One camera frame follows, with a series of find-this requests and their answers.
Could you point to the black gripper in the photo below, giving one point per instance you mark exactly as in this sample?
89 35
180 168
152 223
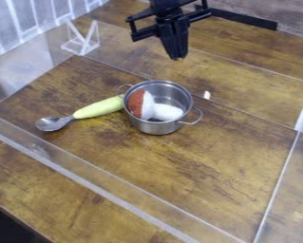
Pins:
172 24

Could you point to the red and white plush mushroom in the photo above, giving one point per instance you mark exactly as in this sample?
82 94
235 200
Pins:
144 107

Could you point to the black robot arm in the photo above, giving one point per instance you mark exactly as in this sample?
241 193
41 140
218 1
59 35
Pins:
172 24

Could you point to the silver metal pot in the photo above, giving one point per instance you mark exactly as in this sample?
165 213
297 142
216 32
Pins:
169 93

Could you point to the black baseboard strip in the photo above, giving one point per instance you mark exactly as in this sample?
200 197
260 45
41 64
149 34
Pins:
245 19

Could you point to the clear acrylic stand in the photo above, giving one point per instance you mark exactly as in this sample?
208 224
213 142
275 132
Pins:
80 44

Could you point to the spoon with yellow-green handle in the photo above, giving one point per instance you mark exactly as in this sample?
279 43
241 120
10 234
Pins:
94 110

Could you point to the clear acrylic enclosure panel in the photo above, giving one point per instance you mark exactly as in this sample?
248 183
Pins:
152 208

